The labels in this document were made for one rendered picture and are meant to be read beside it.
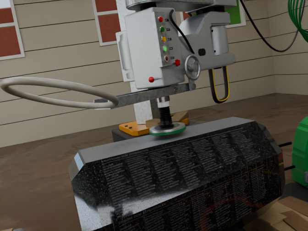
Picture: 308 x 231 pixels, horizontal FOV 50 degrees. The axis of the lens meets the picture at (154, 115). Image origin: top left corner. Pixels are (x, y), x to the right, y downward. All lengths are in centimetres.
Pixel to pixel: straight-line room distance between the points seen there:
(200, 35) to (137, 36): 45
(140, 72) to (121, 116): 610
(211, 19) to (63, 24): 590
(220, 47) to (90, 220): 143
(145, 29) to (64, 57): 607
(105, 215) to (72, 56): 646
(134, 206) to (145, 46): 84
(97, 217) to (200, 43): 120
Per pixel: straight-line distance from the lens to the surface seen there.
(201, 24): 217
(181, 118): 264
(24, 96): 161
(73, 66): 779
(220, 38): 236
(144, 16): 181
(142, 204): 159
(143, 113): 271
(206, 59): 214
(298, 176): 323
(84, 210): 163
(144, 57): 183
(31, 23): 792
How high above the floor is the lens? 125
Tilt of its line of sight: 9 degrees down
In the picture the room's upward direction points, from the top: 9 degrees counter-clockwise
